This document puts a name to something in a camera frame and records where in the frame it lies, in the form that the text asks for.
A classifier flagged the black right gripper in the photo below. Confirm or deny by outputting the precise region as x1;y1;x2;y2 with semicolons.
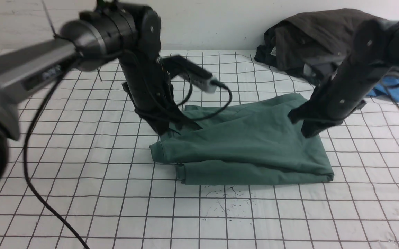
288;57;389;138

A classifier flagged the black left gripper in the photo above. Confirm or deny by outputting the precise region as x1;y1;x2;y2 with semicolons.
118;57;203;136

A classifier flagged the green long-sleeved shirt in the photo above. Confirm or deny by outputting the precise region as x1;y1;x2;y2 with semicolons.
149;93;334;186

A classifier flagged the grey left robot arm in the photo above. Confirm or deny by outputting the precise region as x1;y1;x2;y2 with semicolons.
0;0;216;180

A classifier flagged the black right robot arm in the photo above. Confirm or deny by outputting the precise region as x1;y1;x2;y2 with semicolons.
288;20;399;138

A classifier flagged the dark brown garment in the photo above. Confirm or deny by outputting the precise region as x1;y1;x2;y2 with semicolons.
272;8;379;86

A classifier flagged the dark green garment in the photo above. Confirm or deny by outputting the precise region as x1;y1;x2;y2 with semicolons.
254;27;289;71

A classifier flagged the blue garment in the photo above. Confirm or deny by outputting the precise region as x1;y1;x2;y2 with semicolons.
367;77;399;103

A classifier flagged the white grid tablecloth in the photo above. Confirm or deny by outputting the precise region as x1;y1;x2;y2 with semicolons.
28;62;399;249

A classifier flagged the black camera cable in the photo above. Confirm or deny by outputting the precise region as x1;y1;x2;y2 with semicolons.
165;81;233;122

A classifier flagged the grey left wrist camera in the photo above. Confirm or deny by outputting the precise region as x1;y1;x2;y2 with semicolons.
160;55;218;93

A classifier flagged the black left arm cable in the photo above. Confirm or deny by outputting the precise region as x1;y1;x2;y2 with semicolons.
23;69;91;249

